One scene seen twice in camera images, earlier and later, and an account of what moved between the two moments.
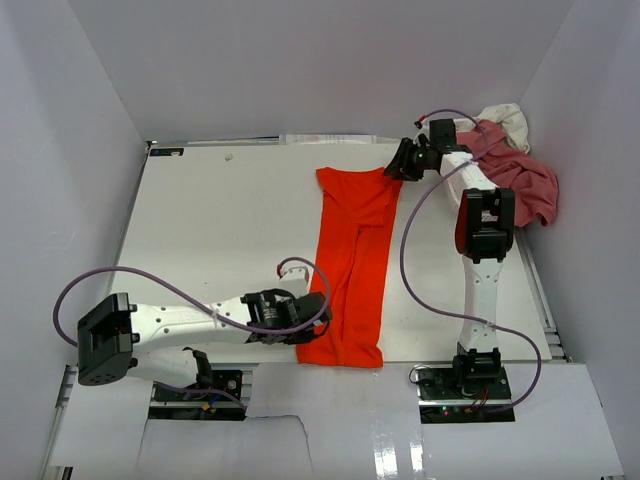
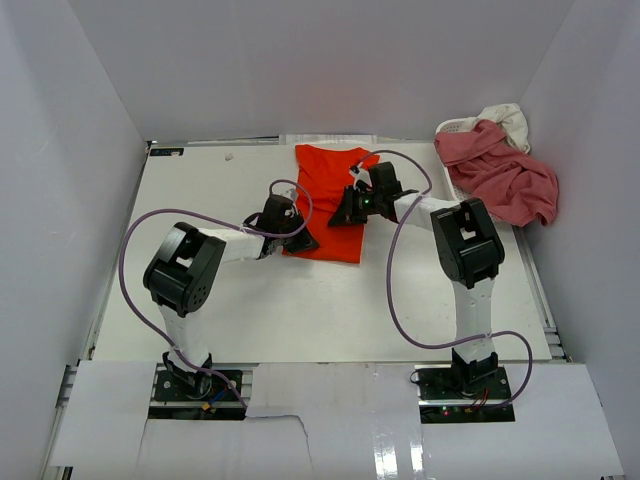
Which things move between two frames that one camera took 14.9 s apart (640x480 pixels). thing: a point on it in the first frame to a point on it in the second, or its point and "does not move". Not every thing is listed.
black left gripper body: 301,336 to 294,225
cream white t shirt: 508,115 does not move
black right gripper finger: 401,165 to 345,213
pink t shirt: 535,186 does not move
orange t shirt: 356,215 to 322,179
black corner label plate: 166,151 does not move
